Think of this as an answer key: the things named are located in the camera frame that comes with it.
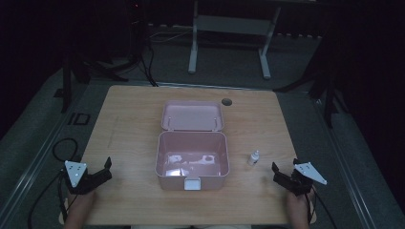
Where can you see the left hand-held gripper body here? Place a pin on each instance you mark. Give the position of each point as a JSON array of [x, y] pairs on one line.
[[76, 178]]

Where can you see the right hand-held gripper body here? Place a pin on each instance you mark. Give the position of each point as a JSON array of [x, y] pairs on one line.
[[302, 183]]

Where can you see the pink plastic storage box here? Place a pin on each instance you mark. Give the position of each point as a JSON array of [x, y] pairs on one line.
[[192, 149]]

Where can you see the person's right hand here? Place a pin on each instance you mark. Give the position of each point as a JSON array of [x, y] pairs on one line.
[[297, 203]]

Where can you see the person's left hand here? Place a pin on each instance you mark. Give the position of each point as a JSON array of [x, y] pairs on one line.
[[81, 202]]

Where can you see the black tripod stand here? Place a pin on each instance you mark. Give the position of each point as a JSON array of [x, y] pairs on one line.
[[324, 89], [82, 73]]

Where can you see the round table grommet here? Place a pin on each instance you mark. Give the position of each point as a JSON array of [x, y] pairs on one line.
[[226, 102]]

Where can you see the dark equipment tower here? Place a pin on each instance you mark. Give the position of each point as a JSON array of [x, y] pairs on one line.
[[137, 28]]

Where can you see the white metal stand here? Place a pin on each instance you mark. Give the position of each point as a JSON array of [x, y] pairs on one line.
[[234, 25]]

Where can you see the metal floor rail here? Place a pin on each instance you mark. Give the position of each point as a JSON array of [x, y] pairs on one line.
[[347, 165], [38, 159]]

